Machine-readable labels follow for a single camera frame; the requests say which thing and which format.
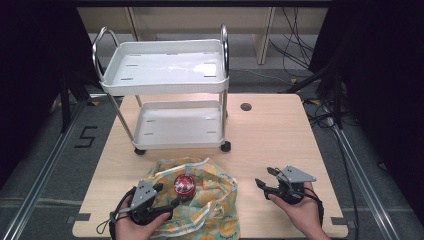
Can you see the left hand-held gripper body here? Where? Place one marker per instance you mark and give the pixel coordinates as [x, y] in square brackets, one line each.
[143, 196]

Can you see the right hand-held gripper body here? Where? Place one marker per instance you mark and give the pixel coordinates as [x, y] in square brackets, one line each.
[295, 176]

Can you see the red round tin can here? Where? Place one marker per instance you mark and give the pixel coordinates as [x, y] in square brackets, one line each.
[184, 184]

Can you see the lemon print plastic bag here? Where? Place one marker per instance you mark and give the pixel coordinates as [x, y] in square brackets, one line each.
[213, 200]

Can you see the white two-tier trolley cart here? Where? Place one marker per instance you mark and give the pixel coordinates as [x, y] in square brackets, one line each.
[166, 66]

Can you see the person's left hand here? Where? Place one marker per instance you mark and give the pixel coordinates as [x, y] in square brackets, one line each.
[133, 231]

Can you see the person's right hand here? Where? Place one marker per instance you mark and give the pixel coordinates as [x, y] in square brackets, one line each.
[303, 216]

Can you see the black metal stand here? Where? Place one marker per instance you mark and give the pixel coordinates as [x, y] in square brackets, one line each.
[328, 83]
[65, 103]

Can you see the black curtain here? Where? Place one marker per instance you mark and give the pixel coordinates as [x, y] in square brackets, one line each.
[383, 83]
[30, 83]

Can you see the light wooden furniture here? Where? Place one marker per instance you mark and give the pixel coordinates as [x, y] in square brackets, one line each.
[200, 18]

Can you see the metal floor rail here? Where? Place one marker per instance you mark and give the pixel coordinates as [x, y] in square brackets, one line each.
[363, 180]
[43, 173]

